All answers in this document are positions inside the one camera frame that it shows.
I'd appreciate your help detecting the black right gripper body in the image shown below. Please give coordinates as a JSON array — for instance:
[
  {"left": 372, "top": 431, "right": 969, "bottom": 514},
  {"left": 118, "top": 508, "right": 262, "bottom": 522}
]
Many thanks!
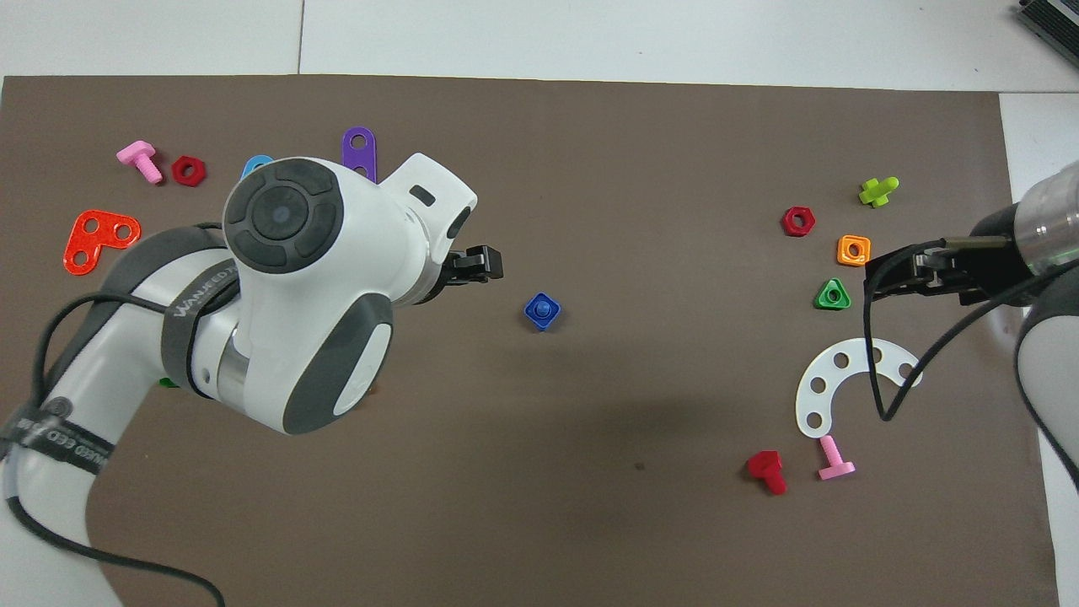
[{"left": 919, "top": 207, "right": 1025, "bottom": 306}]

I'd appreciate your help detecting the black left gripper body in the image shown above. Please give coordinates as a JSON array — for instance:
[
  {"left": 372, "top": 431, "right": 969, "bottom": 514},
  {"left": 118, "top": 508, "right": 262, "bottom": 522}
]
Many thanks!
[{"left": 413, "top": 249, "right": 469, "bottom": 306}]

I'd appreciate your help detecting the blue square plastic nut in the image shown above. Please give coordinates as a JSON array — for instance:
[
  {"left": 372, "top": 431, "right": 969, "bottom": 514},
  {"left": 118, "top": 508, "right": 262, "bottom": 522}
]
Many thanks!
[{"left": 523, "top": 293, "right": 562, "bottom": 332}]

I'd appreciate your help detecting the lime cross-head plastic bolt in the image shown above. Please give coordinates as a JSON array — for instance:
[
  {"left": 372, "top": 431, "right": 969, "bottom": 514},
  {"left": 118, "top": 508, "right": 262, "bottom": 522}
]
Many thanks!
[{"left": 858, "top": 176, "right": 900, "bottom": 208}]

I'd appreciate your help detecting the white curved perforated plate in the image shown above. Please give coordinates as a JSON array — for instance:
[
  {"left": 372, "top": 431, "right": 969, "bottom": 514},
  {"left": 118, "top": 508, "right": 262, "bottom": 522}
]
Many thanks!
[{"left": 795, "top": 338, "right": 924, "bottom": 439}]

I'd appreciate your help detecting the purple four-hole strip plate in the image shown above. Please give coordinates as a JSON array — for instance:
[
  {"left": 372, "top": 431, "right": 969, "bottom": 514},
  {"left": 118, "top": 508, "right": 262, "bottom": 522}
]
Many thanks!
[{"left": 341, "top": 126, "right": 378, "bottom": 185}]

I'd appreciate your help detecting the pink plastic bolt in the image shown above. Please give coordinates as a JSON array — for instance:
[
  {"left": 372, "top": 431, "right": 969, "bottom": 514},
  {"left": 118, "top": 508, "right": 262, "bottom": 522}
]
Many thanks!
[
  {"left": 115, "top": 140, "right": 164, "bottom": 185},
  {"left": 818, "top": 435, "right": 856, "bottom": 481}
]

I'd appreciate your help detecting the brown table mat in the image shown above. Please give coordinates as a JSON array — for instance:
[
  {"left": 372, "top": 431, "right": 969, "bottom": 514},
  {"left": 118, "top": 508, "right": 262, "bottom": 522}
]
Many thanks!
[{"left": 0, "top": 74, "right": 1061, "bottom": 607}]

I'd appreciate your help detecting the red plastic bolt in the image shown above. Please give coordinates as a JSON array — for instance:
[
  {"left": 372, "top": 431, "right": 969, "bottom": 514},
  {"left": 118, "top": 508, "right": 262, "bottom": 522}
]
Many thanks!
[{"left": 746, "top": 450, "right": 788, "bottom": 496}]

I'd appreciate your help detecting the grey finned metal device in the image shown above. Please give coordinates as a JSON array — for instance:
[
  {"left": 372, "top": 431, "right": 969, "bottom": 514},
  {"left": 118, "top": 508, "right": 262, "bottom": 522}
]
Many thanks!
[{"left": 1016, "top": 0, "right": 1079, "bottom": 45}]

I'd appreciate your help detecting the orange heart-shaped plate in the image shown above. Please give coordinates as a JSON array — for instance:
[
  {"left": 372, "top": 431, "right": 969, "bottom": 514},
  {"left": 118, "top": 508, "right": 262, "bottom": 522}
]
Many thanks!
[{"left": 63, "top": 209, "right": 142, "bottom": 277}]

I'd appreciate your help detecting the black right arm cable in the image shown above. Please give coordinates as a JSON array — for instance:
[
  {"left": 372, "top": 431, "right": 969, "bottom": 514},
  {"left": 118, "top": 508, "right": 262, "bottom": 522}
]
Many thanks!
[{"left": 862, "top": 239, "right": 1079, "bottom": 422}]

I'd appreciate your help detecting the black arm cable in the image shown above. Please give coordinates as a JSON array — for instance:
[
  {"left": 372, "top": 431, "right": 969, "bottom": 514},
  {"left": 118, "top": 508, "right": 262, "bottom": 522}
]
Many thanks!
[
  {"left": 0, "top": 221, "right": 228, "bottom": 607},
  {"left": 862, "top": 239, "right": 1079, "bottom": 422}
]

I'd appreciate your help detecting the black velcro cable strap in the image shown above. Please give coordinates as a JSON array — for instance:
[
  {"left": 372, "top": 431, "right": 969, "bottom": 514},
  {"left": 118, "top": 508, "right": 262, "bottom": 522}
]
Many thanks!
[
  {"left": 0, "top": 396, "right": 115, "bottom": 481},
  {"left": 160, "top": 257, "right": 241, "bottom": 397}
]

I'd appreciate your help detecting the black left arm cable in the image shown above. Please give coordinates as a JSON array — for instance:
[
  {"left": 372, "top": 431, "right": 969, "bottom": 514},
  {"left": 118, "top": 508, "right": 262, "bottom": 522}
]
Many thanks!
[{"left": 0, "top": 221, "right": 228, "bottom": 607}]

